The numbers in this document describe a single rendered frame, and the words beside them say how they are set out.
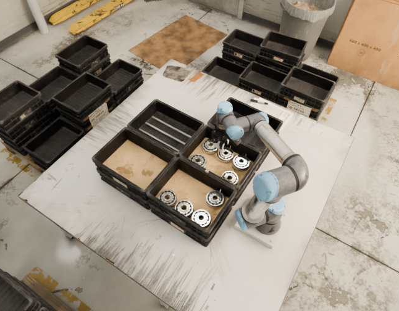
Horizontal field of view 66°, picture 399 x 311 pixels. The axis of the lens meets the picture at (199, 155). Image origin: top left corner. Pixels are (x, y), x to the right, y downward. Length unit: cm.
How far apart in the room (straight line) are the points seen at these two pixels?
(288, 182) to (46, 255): 201
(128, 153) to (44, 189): 56
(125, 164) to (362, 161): 227
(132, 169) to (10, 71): 271
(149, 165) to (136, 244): 46
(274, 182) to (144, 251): 88
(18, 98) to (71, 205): 137
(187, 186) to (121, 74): 171
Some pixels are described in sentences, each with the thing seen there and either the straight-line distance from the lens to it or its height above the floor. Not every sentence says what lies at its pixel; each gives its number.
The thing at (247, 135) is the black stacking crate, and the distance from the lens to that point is 205.
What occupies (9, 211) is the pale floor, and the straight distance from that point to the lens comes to 304.
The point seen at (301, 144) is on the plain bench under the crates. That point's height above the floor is 70.
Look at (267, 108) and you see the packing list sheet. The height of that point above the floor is 70.
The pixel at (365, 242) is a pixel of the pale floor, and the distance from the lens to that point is 289.
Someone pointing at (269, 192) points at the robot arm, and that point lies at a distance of 122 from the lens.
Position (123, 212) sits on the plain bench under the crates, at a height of 70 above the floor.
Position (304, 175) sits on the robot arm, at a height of 136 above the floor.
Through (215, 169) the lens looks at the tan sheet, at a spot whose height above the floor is 83.
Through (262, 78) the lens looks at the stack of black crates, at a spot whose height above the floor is 38.
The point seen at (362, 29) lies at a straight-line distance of 411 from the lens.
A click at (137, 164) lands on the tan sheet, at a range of 190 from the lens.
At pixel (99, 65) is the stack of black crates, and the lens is 326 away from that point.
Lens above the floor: 238
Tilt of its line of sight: 54 degrees down
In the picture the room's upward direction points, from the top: 2 degrees clockwise
